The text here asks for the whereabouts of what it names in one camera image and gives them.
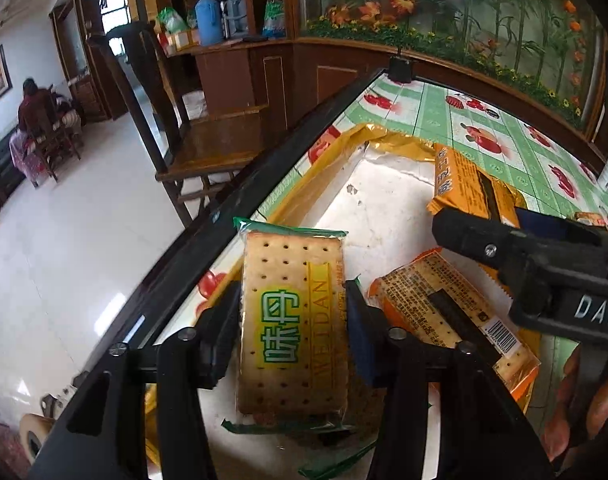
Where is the blue thermos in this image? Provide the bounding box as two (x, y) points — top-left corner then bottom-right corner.
(195, 0), (216, 47)

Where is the wooden sideboard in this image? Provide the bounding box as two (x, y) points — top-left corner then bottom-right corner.
(194, 35), (295, 126)

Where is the green snack bag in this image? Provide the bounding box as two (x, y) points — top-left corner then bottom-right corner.
(156, 7), (187, 36)

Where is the small orange snack packet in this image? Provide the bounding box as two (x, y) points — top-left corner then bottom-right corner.
(573, 210), (608, 236)

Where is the large yellow plastic bag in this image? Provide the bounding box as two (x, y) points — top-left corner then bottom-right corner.
(143, 122), (580, 480)

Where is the large glass fish tank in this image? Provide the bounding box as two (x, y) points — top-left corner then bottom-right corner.
(291, 0), (608, 131)

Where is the blue green plastic bag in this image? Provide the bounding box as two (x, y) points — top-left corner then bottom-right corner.
(262, 0), (288, 40)

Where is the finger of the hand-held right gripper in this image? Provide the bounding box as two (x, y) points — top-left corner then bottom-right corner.
(431, 207), (540, 281)
(515, 207), (608, 261)

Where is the beige tape roll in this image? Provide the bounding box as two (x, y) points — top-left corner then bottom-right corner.
(18, 412), (60, 466)

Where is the green cracker packet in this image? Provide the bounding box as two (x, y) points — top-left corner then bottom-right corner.
(298, 380), (390, 480)
(221, 216), (355, 436)

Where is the grey thermos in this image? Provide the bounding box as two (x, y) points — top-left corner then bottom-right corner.
(223, 0), (249, 38)

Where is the dark wooden chair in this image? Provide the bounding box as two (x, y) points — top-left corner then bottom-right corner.
(86, 20), (272, 228)

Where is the black clip mount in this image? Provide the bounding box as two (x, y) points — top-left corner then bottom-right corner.
(388, 47), (416, 85)

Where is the person's right hand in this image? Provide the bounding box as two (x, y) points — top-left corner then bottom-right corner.
(541, 345), (608, 463)

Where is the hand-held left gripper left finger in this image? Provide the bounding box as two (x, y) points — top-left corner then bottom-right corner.
(28, 280), (242, 480)

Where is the yellow cardboard box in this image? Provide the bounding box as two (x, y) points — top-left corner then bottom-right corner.
(165, 29), (201, 52)

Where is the orange cracker packet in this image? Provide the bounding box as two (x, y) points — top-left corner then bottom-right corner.
(368, 247), (541, 413)
(426, 142), (522, 228)

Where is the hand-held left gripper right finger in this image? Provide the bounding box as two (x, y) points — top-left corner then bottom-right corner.
(344, 276), (555, 480)

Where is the black sofa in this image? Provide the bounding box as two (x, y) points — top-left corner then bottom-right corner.
(0, 137), (25, 196)

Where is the dark framed dining table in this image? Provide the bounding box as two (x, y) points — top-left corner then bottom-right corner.
(29, 67), (608, 480)

